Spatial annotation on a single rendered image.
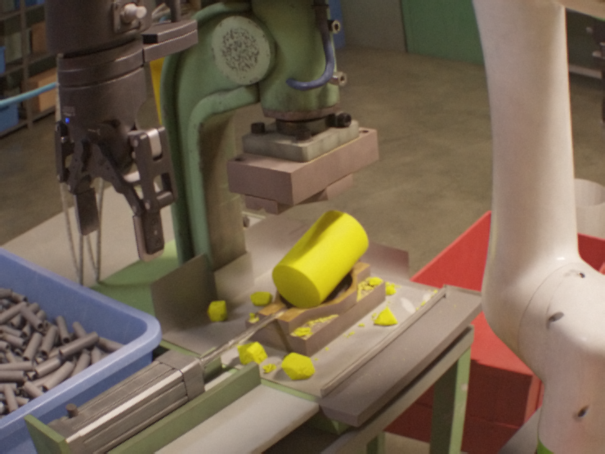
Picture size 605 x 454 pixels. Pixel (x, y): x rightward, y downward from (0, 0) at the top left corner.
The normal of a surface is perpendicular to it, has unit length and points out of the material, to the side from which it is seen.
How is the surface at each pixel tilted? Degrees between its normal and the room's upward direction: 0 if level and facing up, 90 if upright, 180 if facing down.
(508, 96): 92
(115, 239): 0
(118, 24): 90
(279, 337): 90
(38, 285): 81
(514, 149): 89
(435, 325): 0
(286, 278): 106
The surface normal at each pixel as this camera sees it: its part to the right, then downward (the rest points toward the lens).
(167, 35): 0.73, 0.22
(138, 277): -0.09, -0.91
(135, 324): -0.63, 0.22
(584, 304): -0.31, -0.85
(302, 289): -0.57, 0.61
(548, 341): -0.96, 0.11
